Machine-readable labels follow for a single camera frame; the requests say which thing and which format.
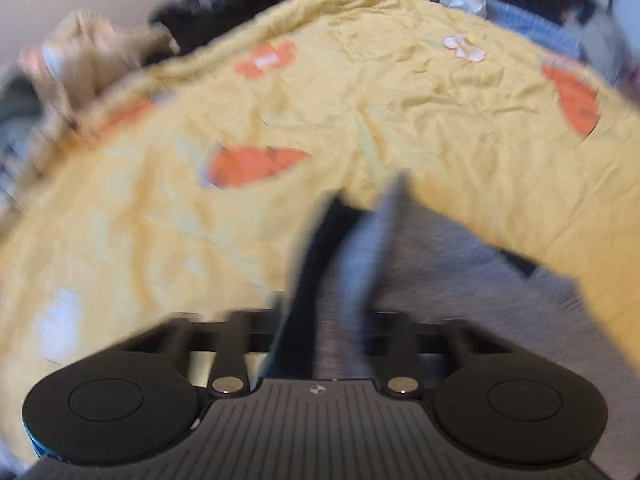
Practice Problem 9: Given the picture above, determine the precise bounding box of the beige crumpled cloth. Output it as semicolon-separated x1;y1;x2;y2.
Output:
17;11;180;122

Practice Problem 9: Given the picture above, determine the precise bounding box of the yellow patterned quilt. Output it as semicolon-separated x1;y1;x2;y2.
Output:
1;0;639;462

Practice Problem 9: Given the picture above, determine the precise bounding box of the grey knit sweater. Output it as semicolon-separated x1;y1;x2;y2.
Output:
266;177;639;479

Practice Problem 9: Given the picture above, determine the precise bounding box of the light blue folded cloth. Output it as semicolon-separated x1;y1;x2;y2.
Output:
485;0;582;61

